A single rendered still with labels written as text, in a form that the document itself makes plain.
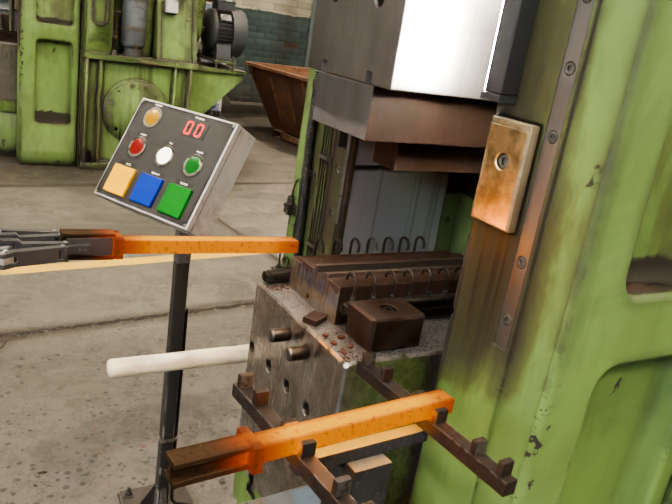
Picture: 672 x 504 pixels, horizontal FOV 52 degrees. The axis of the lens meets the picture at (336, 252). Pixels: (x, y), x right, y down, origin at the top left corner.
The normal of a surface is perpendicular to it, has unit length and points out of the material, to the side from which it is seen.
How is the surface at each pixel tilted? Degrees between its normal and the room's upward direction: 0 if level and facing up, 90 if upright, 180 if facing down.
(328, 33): 90
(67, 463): 0
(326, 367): 90
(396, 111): 90
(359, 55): 90
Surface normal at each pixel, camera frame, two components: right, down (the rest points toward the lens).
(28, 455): 0.15, -0.94
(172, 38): 0.50, 0.15
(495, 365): -0.86, 0.04
